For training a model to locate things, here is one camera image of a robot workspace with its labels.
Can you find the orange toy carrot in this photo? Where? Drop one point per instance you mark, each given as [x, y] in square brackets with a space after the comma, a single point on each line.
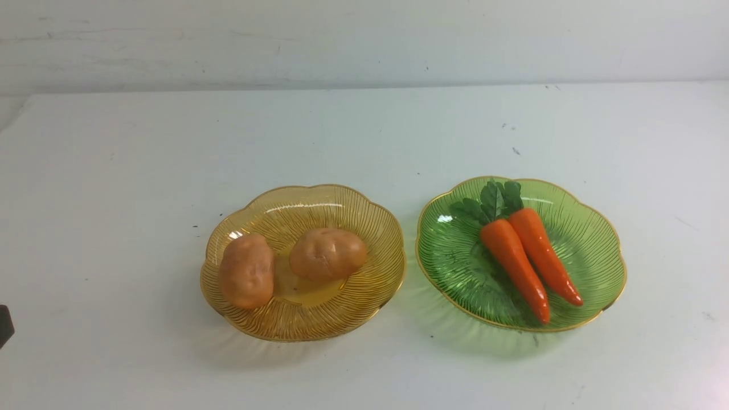
[530, 229]
[497, 201]

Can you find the green glass plate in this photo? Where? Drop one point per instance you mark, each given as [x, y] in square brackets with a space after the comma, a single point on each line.
[454, 260]

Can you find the brown toy potato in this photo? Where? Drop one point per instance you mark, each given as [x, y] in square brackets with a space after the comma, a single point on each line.
[246, 272]
[327, 254]

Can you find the amber glass plate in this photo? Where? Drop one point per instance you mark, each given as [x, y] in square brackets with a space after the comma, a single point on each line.
[302, 310]

